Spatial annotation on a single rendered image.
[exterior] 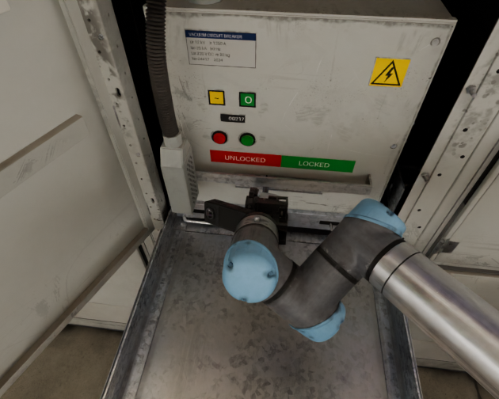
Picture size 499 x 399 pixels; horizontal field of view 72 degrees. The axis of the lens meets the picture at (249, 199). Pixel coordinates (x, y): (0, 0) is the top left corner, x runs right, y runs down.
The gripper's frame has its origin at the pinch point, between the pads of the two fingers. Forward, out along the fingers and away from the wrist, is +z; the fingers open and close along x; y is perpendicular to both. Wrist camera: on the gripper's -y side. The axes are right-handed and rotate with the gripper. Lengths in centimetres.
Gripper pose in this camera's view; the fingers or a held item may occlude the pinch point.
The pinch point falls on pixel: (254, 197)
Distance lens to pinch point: 78.3
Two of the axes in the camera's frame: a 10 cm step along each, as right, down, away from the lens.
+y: 9.9, 0.9, -0.8
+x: 0.6, -9.5, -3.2
